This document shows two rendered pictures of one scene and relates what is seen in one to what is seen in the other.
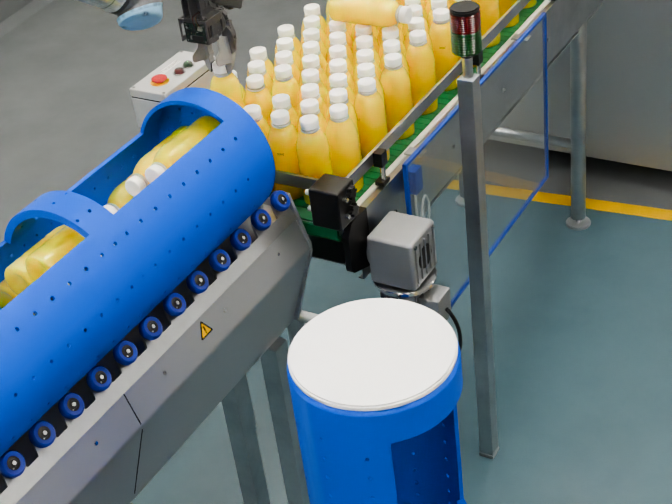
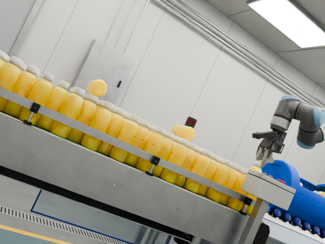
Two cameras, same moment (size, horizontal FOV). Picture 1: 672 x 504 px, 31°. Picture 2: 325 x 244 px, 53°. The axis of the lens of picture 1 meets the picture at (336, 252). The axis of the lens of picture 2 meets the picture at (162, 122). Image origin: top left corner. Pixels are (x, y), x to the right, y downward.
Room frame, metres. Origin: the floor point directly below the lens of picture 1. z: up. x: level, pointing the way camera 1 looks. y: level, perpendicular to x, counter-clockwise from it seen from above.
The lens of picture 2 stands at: (4.02, 0.70, 1.03)
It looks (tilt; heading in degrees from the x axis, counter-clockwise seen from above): 4 degrees up; 216
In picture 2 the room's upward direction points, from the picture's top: 25 degrees clockwise
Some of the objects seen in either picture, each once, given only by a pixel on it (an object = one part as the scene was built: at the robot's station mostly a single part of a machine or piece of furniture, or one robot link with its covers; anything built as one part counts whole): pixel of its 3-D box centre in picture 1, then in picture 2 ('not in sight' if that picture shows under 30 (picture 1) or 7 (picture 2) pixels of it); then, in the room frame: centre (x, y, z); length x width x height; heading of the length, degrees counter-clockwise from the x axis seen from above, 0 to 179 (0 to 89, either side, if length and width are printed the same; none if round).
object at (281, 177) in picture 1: (258, 172); not in sight; (2.27, 0.14, 0.96); 0.40 x 0.01 x 0.03; 56
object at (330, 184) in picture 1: (331, 204); not in sight; (2.13, 0.00, 0.95); 0.10 x 0.07 x 0.10; 56
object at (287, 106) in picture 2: not in sight; (287, 108); (2.42, 0.21, 1.46); 0.10 x 0.09 x 0.12; 92
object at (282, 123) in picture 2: not in sight; (279, 124); (2.41, 0.20, 1.37); 0.10 x 0.09 x 0.05; 56
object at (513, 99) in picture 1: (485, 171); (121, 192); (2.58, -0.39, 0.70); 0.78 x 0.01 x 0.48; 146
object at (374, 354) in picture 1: (372, 351); not in sight; (1.55, -0.04, 1.03); 0.28 x 0.28 x 0.01
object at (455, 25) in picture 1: (465, 19); (190, 122); (2.32, -0.33, 1.23); 0.06 x 0.06 x 0.04
